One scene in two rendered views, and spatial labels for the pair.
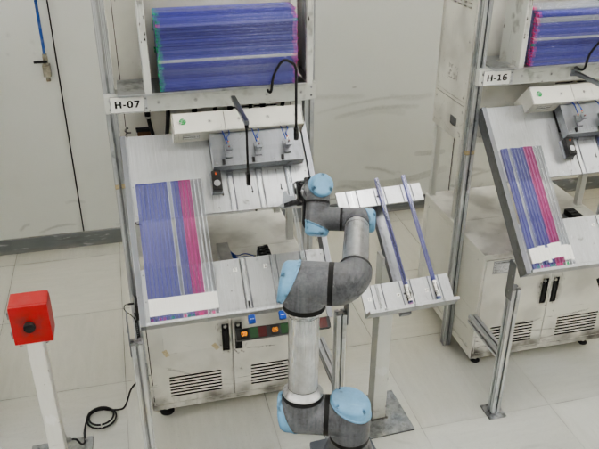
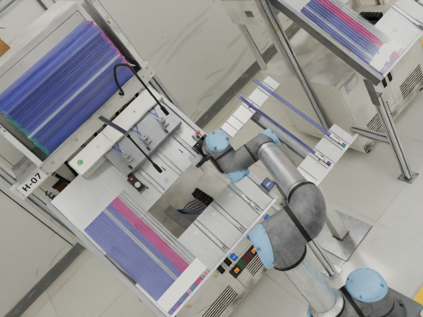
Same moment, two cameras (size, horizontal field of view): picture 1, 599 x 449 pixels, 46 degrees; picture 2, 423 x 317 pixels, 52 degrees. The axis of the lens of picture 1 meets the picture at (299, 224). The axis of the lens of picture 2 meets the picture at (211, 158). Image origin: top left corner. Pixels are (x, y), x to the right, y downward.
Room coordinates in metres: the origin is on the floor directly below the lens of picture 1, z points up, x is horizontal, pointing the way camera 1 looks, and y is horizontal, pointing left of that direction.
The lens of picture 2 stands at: (0.78, 0.00, 2.05)
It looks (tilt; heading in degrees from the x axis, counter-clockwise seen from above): 35 degrees down; 359
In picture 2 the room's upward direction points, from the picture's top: 38 degrees counter-clockwise
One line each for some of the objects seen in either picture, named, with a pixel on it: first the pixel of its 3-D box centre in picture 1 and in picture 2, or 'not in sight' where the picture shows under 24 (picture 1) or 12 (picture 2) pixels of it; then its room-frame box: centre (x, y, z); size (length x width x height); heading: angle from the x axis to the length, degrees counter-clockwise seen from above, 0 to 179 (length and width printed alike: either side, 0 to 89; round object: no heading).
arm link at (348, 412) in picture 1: (348, 414); (367, 292); (1.54, -0.14, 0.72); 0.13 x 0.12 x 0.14; 85
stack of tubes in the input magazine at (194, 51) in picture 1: (225, 45); (67, 87); (2.55, 0.27, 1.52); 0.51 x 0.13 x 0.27; 104
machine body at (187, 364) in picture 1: (221, 308); (196, 243); (2.66, 0.35, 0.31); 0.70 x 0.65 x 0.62; 104
